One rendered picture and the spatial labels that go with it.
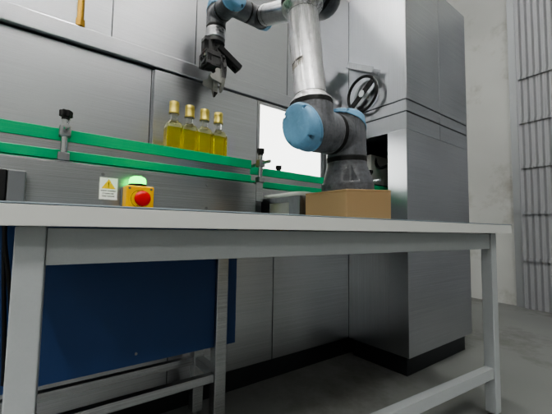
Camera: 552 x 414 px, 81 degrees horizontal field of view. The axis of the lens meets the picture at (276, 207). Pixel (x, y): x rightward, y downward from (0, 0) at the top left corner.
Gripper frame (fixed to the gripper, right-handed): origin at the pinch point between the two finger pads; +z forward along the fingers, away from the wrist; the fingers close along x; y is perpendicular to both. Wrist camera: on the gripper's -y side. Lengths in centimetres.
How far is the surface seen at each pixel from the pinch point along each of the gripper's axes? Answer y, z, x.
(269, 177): -21.9, 31.7, 4.0
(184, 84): 9.6, -4.7, -11.8
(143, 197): 33, 45, 26
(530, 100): -327, -77, 12
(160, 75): 19.1, -5.2, -11.7
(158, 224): 37, 52, 55
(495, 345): -90, 96, 61
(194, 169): 14.6, 34.2, 14.1
